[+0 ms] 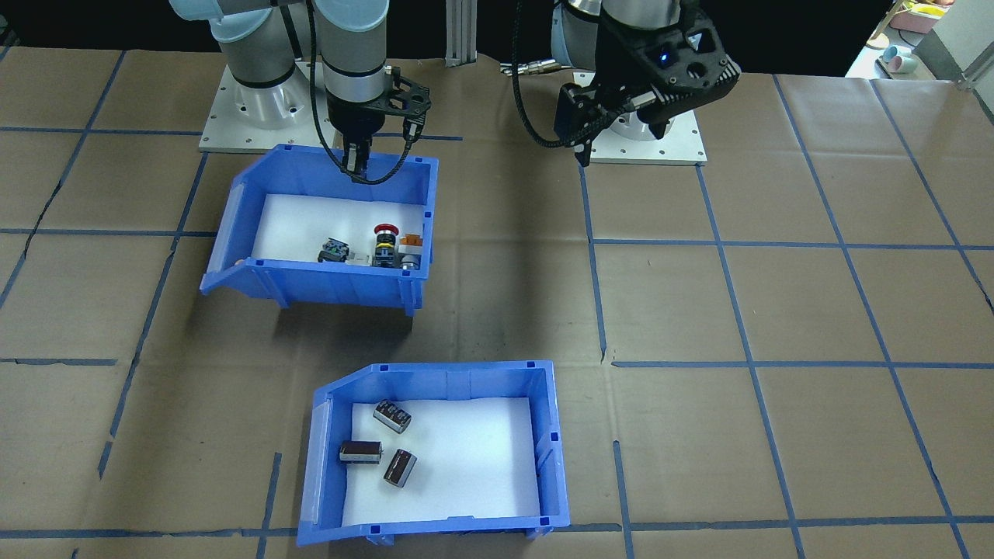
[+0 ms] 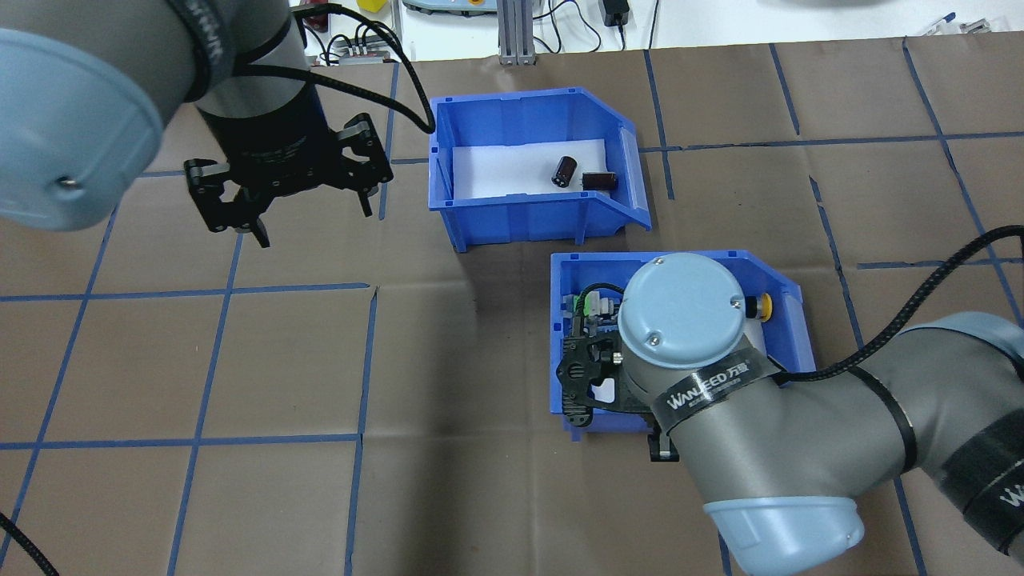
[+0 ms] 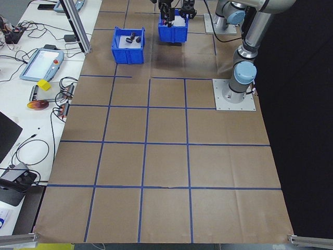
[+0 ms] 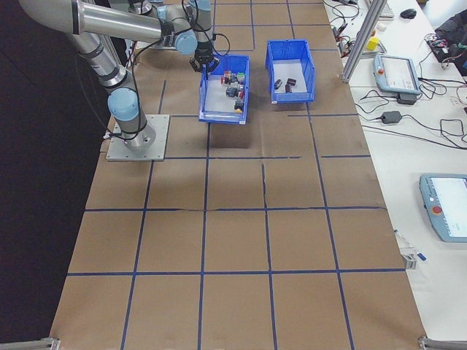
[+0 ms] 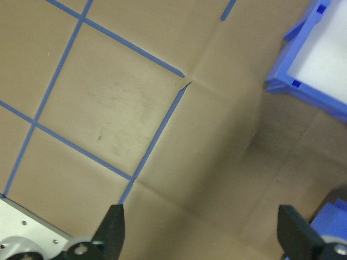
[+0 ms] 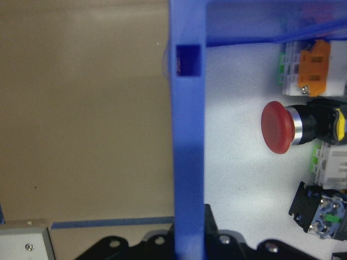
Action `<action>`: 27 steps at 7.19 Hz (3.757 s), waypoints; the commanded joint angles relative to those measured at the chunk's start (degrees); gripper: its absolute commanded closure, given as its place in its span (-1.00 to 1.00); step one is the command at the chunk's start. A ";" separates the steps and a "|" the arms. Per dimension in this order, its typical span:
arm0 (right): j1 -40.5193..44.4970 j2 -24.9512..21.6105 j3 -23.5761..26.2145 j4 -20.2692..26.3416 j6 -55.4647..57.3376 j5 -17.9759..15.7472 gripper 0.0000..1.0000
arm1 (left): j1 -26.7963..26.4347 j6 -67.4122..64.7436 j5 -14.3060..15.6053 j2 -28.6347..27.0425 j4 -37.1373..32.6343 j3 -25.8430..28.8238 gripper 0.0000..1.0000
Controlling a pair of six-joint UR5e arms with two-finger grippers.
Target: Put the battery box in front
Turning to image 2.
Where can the grey power strip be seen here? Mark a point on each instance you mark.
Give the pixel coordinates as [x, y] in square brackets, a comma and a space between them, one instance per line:
[364, 53]

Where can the yellow push button switch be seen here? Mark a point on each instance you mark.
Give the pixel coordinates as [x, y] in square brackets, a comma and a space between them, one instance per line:
[760, 306]

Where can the aluminium profile post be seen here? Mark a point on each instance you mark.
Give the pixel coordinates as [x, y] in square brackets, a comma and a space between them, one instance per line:
[518, 36]

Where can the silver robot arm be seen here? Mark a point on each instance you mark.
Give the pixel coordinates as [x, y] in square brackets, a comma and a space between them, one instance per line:
[800, 448]
[64, 120]

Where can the black power adapter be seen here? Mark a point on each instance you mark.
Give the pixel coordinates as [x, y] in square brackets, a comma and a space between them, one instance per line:
[615, 11]

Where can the grey flat device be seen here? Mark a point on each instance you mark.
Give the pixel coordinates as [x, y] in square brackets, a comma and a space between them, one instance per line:
[444, 6]

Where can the blue bin with push buttons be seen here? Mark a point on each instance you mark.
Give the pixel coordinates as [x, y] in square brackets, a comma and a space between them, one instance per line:
[796, 352]

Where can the black cylindrical capacitor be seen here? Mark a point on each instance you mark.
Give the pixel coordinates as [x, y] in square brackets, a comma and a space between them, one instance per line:
[565, 172]
[598, 181]

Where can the blue bin with capacitors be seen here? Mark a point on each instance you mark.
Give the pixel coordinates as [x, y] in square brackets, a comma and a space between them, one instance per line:
[512, 220]

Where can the green push button switch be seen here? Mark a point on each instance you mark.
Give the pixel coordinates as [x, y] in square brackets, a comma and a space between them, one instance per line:
[590, 304]

